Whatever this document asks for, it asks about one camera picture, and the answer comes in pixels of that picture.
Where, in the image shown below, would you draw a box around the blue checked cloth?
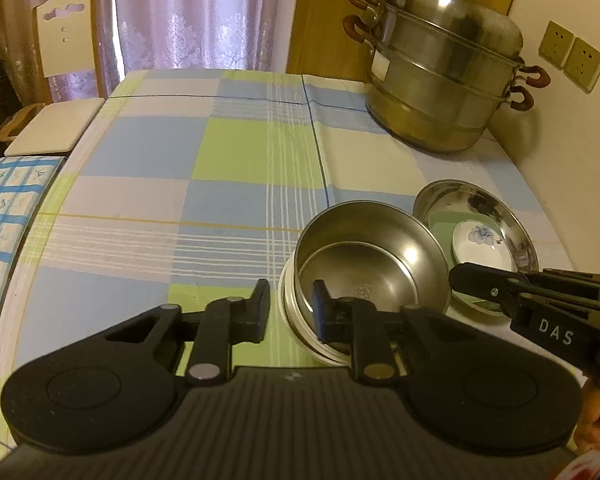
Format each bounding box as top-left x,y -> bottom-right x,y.
0,156 -> 66,361

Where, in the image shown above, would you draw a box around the green square plate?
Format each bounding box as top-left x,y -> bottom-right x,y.
426,210 -> 481,266

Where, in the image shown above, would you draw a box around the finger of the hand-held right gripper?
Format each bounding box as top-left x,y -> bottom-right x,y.
449,262 -> 600,319
522,268 -> 600,311

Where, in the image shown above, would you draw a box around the small floral dish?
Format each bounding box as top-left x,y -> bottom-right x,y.
451,220 -> 515,267

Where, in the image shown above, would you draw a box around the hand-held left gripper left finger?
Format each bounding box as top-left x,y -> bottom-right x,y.
102,279 -> 272,387

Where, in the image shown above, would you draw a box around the stainless steel steamer pot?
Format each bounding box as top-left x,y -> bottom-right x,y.
344,0 -> 551,155

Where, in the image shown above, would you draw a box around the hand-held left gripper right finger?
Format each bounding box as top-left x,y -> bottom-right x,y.
311,280 -> 474,387

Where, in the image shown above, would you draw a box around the white ceramic bowl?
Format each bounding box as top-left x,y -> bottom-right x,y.
278,260 -> 356,367

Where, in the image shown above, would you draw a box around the white wooden chair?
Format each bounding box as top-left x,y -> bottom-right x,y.
0,0 -> 106,158

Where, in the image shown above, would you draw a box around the round stainless steel plate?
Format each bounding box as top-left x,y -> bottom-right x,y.
412,180 -> 540,317

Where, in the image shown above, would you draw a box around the lilac patterned curtain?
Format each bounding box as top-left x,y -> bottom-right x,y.
0,0 -> 301,106

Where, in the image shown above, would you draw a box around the beige wall socket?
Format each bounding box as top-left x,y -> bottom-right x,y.
564,37 -> 600,93
538,20 -> 576,70

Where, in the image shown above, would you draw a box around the checked pastel tablecloth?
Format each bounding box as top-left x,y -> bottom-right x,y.
0,67 -> 573,461

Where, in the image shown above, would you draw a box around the stainless steel bowl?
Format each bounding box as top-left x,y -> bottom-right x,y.
292,200 -> 453,357

